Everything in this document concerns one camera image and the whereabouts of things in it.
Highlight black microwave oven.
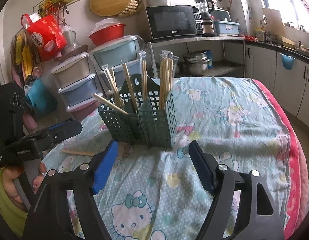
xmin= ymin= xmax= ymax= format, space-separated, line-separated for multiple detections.
xmin=136 ymin=5 xmax=203 ymax=42

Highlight white kitchen cabinets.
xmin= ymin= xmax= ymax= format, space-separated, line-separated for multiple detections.
xmin=246 ymin=43 xmax=309 ymax=127

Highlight pink blanket under cloth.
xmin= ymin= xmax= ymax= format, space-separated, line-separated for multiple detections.
xmin=254 ymin=80 xmax=308 ymax=239

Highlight person's left hand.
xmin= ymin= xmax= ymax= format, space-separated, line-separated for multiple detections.
xmin=2 ymin=162 xmax=47 ymax=212

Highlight red plastic basin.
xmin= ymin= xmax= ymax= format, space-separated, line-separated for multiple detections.
xmin=89 ymin=23 xmax=126 ymax=46

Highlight left pastel drawer tower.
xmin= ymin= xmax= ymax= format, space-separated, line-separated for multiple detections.
xmin=50 ymin=53 xmax=104 ymax=121

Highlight wooden cutting board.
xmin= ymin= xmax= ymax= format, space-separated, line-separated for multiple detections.
xmin=262 ymin=8 xmax=284 ymax=36

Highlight stainless steel pot stack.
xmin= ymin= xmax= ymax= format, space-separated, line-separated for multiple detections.
xmin=182 ymin=50 xmax=212 ymax=76

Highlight right pastel drawer tower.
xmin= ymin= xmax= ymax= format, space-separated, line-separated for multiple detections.
xmin=89 ymin=35 xmax=145 ymax=87

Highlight pastel drawer tower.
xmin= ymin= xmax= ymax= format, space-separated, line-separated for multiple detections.
xmin=89 ymin=35 xmax=145 ymax=87
xmin=50 ymin=53 xmax=104 ymax=121

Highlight blue tote bag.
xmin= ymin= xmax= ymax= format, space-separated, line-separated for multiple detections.
xmin=26 ymin=79 xmax=58 ymax=119

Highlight dark green utensil basket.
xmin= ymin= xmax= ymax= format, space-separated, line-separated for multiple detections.
xmin=98 ymin=74 xmax=177 ymax=149

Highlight blue hanging bin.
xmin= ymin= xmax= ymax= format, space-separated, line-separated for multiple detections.
xmin=280 ymin=53 xmax=295 ymax=70

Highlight hello kitty patterned tablecloth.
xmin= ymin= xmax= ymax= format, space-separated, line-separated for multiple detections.
xmin=41 ymin=76 xmax=293 ymax=240

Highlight black blender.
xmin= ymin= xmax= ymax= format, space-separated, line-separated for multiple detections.
xmin=194 ymin=0 xmax=217 ymax=36

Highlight round bamboo tray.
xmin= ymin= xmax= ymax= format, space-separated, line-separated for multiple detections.
xmin=90 ymin=0 xmax=130 ymax=17

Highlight red shopping bag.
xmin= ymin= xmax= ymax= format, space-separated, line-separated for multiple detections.
xmin=21 ymin=14 xmax=67 ymax=62

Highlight wooden chopstick pair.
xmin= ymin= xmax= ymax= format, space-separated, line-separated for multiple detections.
xmin=102 ymin=64 xmax=124 ymax=108
xmin=62 ymin=149 xmax=95 ymax=157
xmin=121 ymin=58 xmax=138 ymax=112
xmin=92 ymin=93 xmax=128 ymax=114
xmin=168 ymin=51 xmax=179 ymax=89
xmin=139 ymin=50 xmax=148 ymax=102
xmin=159 ymin=50 xmax=170 ymax=110

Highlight blue dish rack box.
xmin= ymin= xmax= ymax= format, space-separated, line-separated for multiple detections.
xmin=214 ymin=21 xmax=240 ymax=36

